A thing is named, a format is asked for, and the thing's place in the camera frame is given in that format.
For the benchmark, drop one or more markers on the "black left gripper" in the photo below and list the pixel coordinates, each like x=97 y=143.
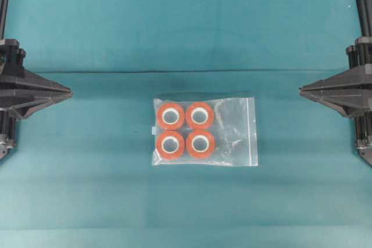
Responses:
x=15 y=77

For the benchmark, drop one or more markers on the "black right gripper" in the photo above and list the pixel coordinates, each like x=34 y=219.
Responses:
x=348 y=106

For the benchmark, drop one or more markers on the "clear zip bag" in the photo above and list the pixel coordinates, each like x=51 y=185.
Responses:
x=234 y=130

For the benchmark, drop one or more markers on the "orange tape roll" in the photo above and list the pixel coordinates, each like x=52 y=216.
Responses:
x=170 y=145
x=170 y=116
x=200 y=144
x=199 y=115

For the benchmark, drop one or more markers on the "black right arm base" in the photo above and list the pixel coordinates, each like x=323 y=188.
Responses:
x=364 y=10

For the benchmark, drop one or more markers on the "green table cloth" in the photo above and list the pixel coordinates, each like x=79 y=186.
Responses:
x=81 y=174

